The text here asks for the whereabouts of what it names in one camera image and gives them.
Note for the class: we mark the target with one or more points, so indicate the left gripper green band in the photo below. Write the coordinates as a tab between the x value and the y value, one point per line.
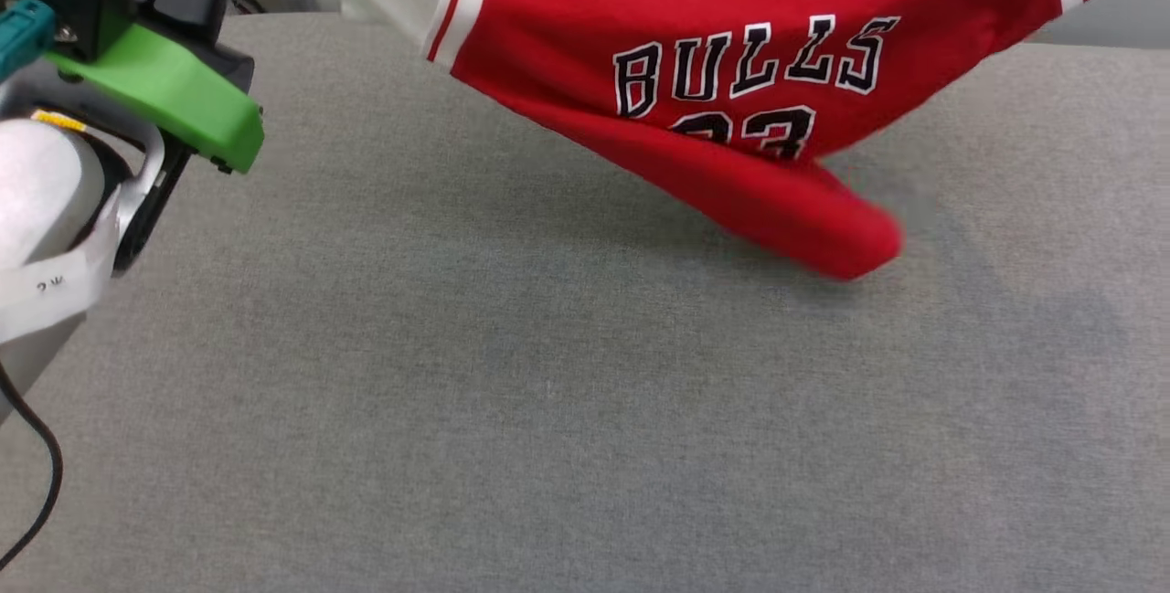
183	95

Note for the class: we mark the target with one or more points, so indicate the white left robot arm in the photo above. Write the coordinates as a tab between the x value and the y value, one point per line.
37	182

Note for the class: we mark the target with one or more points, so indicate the white tape label strip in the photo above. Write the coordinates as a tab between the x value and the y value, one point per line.
55	287

